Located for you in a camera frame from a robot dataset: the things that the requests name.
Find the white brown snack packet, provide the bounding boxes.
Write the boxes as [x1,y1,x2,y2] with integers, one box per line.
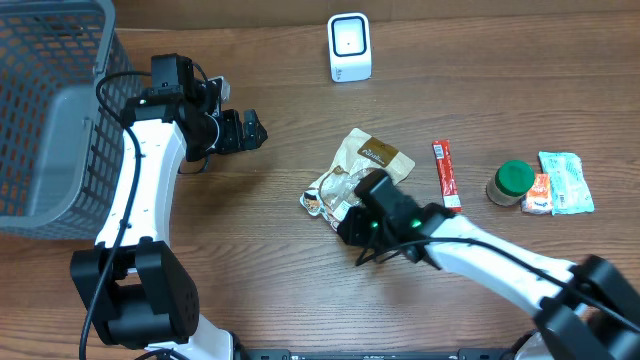
[300,128,415,231]

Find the red snack bar wrapper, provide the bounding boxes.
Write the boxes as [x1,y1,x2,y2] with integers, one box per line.
[432,140,462,213]

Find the green lid seasoning jar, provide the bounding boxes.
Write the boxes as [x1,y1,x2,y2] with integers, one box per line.
[486,160,535,206]

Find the orange snack packet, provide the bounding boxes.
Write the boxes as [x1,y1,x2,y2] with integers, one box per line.
[521,173,553,214]

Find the teal tissue packet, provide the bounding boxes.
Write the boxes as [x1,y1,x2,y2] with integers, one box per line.
[538,151,595,215]

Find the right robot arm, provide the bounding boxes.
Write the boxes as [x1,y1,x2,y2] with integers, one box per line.
[337,169,639,360]

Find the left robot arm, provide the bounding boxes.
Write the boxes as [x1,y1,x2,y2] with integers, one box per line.
[70,54,268,360]

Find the white barcode scanner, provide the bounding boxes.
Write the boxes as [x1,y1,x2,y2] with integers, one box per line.
[327,12,373,83]

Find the grey plastic mesh basket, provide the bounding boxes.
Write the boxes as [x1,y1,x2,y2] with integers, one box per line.
[1,1,142,239]

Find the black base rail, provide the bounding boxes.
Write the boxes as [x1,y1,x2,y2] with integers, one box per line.
[237,348,515,360]

